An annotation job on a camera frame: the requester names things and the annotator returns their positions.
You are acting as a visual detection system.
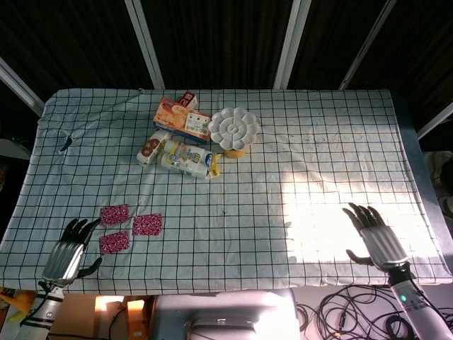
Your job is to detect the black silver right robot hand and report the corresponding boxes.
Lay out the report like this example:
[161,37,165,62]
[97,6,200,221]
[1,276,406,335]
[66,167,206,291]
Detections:
[342,202,411,272]

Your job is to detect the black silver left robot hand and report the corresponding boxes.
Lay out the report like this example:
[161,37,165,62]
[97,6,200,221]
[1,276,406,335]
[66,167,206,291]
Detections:
[41,217,103,288]

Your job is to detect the pink patterned packet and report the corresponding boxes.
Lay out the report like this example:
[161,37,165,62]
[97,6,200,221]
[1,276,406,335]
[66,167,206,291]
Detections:
[132,212,164,237]
[101,204,131,227]
[98,230,131,256]

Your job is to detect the brown cardboard box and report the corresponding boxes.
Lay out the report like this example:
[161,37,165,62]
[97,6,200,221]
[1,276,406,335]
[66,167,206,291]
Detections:
[49,293,155,340]

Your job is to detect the white furniture piece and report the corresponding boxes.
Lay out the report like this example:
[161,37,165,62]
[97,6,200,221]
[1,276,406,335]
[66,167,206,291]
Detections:
[0,137,31,161]

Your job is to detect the white brown cookie pack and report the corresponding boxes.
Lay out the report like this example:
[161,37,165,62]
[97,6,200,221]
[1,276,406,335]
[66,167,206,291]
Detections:
[136,130,171,167]

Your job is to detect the white yellow plastic snack bag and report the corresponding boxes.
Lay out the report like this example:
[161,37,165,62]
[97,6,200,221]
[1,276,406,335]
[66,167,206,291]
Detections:
[157,140,222,180]

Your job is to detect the white black checked tablecloth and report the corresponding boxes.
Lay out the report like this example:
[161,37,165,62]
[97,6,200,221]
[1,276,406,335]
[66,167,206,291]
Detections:
[0,87,453,297]

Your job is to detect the grey robot torso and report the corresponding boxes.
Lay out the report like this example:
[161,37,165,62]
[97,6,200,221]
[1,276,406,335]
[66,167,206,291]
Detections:
[151,288,302,340]

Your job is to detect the orange biscuit box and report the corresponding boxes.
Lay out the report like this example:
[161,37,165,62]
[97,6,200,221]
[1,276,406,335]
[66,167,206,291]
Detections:
[152,97,212,145]

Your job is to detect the white flower paint palette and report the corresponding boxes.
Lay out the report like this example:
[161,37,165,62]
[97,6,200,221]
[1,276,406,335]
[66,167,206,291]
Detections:
[207,107,260,151]

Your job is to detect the small red white box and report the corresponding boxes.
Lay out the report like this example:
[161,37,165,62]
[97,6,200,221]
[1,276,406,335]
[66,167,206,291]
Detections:
[176,91,198,110]

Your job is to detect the dark brown curtain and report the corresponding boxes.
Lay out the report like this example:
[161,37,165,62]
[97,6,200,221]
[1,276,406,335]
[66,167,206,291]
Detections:
[0,0,453,132]

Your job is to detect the black floor cable bundle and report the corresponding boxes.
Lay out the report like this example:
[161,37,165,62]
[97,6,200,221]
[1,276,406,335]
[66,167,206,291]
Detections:
[295,283,408,340]

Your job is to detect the thin black cable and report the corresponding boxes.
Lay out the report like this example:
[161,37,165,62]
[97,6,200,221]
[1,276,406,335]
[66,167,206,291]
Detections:
[108,306,127,340]

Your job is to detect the white window frame post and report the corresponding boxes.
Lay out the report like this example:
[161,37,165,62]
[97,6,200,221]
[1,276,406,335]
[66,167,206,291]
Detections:
[0,56,45,118]
[338,0,397,90]
[417,102,453,141]
[123,0,166,89]
[273,0,311,89]

